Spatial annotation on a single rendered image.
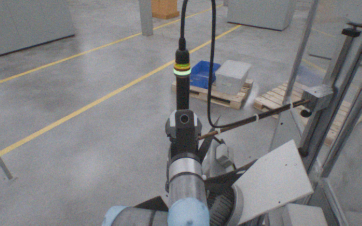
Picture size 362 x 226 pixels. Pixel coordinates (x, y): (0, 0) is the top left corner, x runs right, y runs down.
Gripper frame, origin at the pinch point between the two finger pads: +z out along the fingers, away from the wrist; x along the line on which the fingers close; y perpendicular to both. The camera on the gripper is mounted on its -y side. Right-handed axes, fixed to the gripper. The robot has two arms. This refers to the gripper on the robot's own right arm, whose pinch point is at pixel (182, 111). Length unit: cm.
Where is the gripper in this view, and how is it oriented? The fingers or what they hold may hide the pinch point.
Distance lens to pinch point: 69.1
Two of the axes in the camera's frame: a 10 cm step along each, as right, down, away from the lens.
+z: -0.3, -5.6, 8.3
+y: 0.0, 8.3, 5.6
